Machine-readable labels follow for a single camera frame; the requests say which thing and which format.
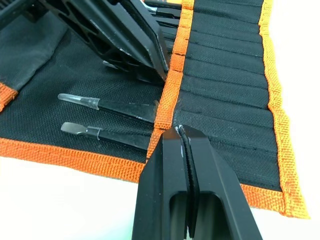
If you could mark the black tweezers pointed clear cap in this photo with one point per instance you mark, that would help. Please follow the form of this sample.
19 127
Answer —
120 107

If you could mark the black tweezers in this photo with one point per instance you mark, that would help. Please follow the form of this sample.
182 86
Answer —
167 12

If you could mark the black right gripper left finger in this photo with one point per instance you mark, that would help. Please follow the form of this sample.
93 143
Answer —
157 200

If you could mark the black tool roll orange trim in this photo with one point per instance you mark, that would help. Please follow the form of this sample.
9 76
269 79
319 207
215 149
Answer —
225 75

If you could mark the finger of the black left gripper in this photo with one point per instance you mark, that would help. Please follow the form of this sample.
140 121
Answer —
120 30
17 10

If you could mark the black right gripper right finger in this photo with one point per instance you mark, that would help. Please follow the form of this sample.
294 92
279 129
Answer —
215 190

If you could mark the black tweezers flat tip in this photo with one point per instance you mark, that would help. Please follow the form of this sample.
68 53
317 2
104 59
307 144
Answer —
120 136

